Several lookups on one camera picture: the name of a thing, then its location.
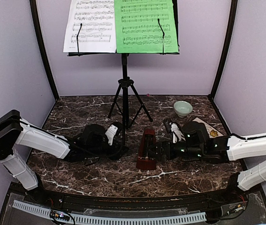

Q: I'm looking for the small circuit board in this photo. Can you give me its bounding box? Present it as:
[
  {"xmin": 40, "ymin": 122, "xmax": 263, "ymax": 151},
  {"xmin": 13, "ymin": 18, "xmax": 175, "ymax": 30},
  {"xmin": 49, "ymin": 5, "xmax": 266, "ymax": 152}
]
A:
[{"xmin": 50, "ymin": 211, "xmax": 70, "ymax": 222}]

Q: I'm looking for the white slotted cable duct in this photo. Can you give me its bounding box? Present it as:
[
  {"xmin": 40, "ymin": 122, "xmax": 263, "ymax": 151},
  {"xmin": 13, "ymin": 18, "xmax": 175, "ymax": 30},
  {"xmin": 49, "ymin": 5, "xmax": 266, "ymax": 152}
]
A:
[{"xmin": 12, "ymin": 200, "xmax": 206, "ymax": 225}]

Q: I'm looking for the green paper sheet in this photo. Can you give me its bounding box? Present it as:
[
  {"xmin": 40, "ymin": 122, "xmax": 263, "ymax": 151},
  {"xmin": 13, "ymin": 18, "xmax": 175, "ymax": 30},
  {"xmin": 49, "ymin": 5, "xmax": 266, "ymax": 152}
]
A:
[{"xmin": 114, "ymin": 0, "xmax": 179, "ymax": 54}]

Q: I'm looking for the pale green ceramic bowl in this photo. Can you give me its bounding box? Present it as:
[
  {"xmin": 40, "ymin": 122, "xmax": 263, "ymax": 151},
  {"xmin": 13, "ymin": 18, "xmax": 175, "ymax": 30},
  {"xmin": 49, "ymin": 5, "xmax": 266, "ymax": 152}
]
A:
[{"xmin": 174, "ymin": 101, "xmax": 193, "ymax": 117}]

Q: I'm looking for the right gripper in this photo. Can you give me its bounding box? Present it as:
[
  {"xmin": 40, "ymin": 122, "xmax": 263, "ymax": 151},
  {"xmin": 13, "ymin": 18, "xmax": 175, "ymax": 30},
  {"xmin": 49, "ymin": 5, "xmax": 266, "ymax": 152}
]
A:
[{"xmin": 146, "ymin": 140, "xmax": 205, "ymax": 161}]

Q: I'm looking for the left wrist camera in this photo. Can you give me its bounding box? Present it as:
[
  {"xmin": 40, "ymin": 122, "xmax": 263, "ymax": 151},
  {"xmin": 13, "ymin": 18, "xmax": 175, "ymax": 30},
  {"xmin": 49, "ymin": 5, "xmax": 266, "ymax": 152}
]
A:
[{"xmin": 105, "ymin": 121, "xmax": 123, "ymax": 146}]

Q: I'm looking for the white sheet music paper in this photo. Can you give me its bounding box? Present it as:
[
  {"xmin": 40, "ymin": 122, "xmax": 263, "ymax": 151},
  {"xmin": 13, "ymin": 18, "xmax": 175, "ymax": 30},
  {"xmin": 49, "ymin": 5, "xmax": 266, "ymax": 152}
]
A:
[{"xmin": 63, "ymin": 0, "xmax": 116, "ymax": 53}]

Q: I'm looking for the black front rail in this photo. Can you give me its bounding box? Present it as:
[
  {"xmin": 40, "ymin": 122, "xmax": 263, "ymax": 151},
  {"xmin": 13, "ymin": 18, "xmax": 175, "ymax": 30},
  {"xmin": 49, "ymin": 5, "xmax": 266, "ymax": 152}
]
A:
[{"xmin": 25, "ymin": 189, "xmax": 248, "ymax": 211}]

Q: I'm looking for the square floral plate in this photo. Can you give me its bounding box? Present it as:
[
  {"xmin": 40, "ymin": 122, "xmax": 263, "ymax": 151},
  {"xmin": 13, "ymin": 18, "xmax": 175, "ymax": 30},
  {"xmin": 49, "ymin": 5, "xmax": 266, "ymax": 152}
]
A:
[{"xmin": 192, "ymin": 117, "xmax": 223, "ymax": 138}]

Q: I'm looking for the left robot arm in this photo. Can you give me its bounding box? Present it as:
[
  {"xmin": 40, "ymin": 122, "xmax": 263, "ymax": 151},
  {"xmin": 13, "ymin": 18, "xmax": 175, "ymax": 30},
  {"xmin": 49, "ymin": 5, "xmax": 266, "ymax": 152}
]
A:
[{"xmin": 0, "ymin": 110, "xmax": 128, "ymax": 204}]

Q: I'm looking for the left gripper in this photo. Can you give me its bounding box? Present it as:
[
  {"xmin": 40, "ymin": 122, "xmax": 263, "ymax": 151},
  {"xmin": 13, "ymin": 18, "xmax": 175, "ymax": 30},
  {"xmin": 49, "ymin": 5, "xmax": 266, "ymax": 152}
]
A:
[{"xmin": 86, "ymin": 139, "xmax": 129, "ymax": 161}]

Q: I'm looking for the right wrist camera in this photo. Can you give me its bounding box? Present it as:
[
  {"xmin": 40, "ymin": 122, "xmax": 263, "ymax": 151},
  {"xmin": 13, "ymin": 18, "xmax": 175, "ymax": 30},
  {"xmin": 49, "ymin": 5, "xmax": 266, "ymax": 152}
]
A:
[{"xmin": 163, "ymin": 119, "xmax": 184, "ymax": 143}]

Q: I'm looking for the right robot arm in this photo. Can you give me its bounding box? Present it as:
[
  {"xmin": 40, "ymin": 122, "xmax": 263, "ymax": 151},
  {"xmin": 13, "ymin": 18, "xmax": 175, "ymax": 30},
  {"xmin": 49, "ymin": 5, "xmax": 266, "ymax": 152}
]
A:
[{"xmin": 146, "ymin": 120, "xmax": 266, "ymax": 203}]

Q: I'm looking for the left black frame post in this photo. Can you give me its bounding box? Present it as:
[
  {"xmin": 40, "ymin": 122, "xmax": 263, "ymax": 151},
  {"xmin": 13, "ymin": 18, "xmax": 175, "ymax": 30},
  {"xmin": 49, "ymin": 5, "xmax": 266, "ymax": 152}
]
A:
[{"xmin": 29, "ymin": 0, "xmax": 60, "ymax": 101}]

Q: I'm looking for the dark red wooden metronome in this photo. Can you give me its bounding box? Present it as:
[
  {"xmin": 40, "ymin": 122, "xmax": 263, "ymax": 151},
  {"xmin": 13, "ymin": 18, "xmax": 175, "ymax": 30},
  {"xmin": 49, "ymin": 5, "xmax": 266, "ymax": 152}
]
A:
[{"xmin": 136, "ymin": 129, "xmax": 156, "ymax": 171}]

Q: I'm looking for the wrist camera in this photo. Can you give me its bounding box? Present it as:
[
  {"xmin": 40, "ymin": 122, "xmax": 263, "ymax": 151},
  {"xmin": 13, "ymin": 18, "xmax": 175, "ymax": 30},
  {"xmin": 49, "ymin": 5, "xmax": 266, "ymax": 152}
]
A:
[
  {"xmin": 105, "ymin": 121, "xmax": 123, "ymax": 146},
  {"xmin": 163, "ymin": 119, "xmax": 184, "ymax": 143}
]

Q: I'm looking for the black music stand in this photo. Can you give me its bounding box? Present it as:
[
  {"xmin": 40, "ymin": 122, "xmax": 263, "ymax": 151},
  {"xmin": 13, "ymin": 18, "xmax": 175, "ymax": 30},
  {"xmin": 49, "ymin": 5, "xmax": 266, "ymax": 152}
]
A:
[{"xmin": 67, "ymin": 0, "xmax": 181, "ymax": 146}]

